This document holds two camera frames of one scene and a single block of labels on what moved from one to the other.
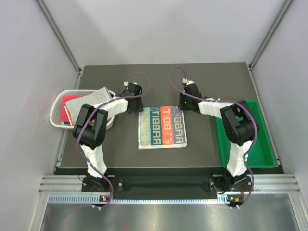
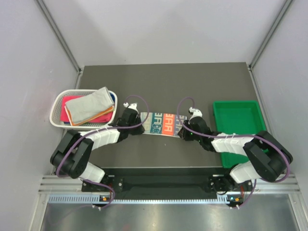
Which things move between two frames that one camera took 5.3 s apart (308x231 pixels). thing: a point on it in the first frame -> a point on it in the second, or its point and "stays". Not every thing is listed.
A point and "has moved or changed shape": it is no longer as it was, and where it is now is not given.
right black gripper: (181, 105) -> (184, 134)
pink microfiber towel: (64, 115) stays
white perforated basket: (56, 111) stays
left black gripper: (139, 108) -> (139, 131)
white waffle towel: (74, 106) stays
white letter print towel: (162, 127) has moved or changed shape
